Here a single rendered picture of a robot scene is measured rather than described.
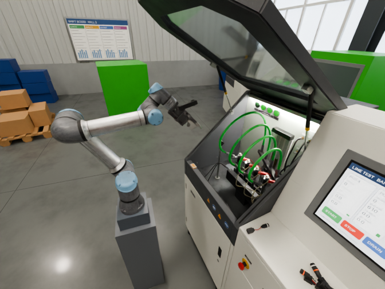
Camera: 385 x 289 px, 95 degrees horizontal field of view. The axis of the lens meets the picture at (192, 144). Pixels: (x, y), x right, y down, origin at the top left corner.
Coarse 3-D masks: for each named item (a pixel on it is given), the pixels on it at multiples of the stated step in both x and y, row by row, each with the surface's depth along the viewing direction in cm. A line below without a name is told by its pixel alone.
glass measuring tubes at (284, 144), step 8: (272, 128) 120; (280, 128) 118; (280, 136) 119; (288, 136) 110; (272, 144) 124; (280, 144) 118; (288, 144) 114; (272, 152) 126; (288, 152) 116; (264, 168) 135; (280, 168) 125
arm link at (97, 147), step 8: (64, 112) 82; (72, 112) 85; (96, 136) 95; (88, 144) 91; (96, 144) 94; (104, 144) 98; (96, 152) 95; (104, 152) 97; (112, 152) 103; (104, 160) 99; (112, 160) 102; (120, 160) 107; (128, 160) 117; (112, 168) 104; (120, 168) 105; (128, 168) 109
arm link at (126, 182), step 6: (120, 174) 101; (126, 174) 101; (132, 174) 101; (120, 180) 98; (126, 180) 98; (132, 180) 98; (120, 186) 96; (126, 186) 96; (132, 186) 98; (138, 186) 104; (120, 192) 98; (126, 192) 97; (132, 192) 99; (138, 192) 104; (120, 198) 102; (126, 198) 100; (132, 198) 101
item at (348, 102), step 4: (340, 96) 110; (344, 100) 103; (348, 100) 103; (352, 100) 103; (356, 100) 103; (292, 104) 111; (348, 104) 97; (352, 104) 97; (360, 104) 97; (364, 104) 97; (368, 104) 97; (372, 104) 98; (376, 108) 96
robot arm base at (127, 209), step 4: (140, 196) 108; (120, 200) 104; (132, 200) 102; (136, 200) 104; (140, 200) 107; (120, 204) 105; (124, 204) 103; (128, 204) 102; (132, 204) 103; (136, 204) 105; (140, 204) 108; (120, 208) 105; (124, 208) 105; (128, 208) 103; (132, 208) 104; (136, 208) 105; (140, 208) 107; (124, 212) 104; (128, 212) 104; (132, 212) 104; (136, 212) 106
